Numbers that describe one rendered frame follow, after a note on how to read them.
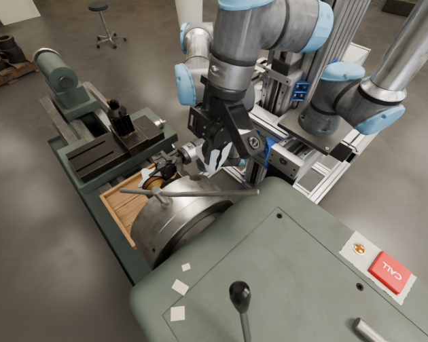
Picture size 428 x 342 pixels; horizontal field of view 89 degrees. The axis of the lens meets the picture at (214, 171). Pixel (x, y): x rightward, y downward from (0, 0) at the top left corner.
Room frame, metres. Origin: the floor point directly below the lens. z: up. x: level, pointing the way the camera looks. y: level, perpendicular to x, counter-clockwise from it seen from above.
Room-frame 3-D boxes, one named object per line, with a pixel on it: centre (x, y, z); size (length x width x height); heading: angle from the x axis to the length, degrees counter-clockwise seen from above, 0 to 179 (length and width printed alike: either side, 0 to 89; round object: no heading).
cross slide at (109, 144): (0.74, 0.48, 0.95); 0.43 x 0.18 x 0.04; 131
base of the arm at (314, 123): (0.67, -0.41, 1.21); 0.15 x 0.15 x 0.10
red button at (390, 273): (0.10, -0.37, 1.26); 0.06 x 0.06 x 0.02; 41
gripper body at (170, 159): (0.53, 0.17, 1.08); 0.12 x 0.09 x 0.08; 130
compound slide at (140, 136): (0.76, 0.41, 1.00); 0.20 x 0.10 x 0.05; 41
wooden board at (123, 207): (0.49, 0.27, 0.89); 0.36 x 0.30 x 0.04; 131
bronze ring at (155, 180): (0.40, 0.20, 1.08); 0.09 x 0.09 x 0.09; 41
